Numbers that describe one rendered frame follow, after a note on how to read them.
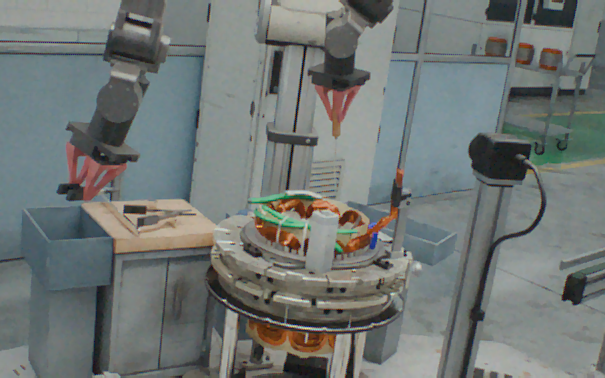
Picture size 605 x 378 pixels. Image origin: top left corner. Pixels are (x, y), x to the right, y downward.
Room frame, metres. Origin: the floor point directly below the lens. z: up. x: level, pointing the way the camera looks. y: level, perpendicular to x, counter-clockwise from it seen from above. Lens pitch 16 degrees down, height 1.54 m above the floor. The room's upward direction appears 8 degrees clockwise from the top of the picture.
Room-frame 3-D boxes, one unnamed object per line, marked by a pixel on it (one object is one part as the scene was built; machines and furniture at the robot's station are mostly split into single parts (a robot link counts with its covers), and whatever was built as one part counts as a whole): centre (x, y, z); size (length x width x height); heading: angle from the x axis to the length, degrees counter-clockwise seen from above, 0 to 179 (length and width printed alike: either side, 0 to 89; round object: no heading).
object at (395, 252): (1.26, -0.16, 1.15); 0.03 x 0.02 x 0.12; 121
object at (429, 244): (1.56, -0.18, 0.92); 0.25 x 0.11 x 0.28; 61
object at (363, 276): (1.28, -0.03, 1.09); 0.32 x 0.32 x 0.01
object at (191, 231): (1.38, 0.26, 1.05); 0.20 x 0.19 x 0.02; 124
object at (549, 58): (8.24, -1.98, 0.92); 0.82 x 0.23 x 0.20; 51
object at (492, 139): (0.83, -0.19, 1.37); 0.06 x 0.04 x 0.04; 20
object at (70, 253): (1.30, 0.38, 0.92); 0.17 x 0.11 x 0.28; 34
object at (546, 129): (8.31, -2.09, 0.51); 1.11 x 0.62 x 1.01; 51
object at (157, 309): (1.38, 0.25, 0.91); 0.19 x 0.19 x 0.26; 34
